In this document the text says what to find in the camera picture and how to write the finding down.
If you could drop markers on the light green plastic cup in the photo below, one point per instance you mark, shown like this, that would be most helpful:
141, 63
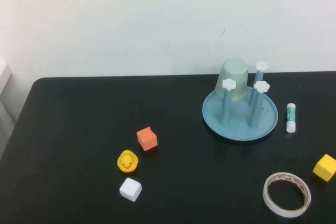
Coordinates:
233, 72

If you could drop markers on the white foam cube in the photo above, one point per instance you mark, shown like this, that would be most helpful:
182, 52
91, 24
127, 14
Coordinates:
130, 190

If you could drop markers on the yellow rubber duck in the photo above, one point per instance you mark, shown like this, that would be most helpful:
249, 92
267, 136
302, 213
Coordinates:
127, 162

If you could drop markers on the orange foam cube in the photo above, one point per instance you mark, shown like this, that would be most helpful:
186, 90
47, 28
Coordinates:
147, 138

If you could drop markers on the white tape roll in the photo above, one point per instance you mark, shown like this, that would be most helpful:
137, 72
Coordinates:
265, 195

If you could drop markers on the white green glue stick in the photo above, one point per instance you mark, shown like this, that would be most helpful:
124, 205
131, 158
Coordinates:
291, 119

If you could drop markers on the yellow foam cube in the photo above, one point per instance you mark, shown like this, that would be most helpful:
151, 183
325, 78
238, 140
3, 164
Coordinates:
324, 169

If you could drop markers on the blue cup stand with posts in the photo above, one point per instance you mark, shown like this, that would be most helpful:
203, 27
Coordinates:
265, 121

